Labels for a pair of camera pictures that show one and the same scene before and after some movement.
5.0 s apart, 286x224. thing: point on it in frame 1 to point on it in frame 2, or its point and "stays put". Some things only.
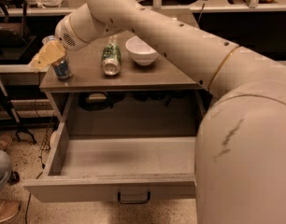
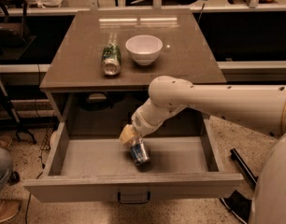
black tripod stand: x=3 y=91 stays put
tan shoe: x=4 y=210 stays put
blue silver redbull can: x=62 y=65 to x=139 y=151
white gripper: x=64 y=35 to x=141 y=125
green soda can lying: x=110 y=59 stays put
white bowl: x=141 y=52 stays put
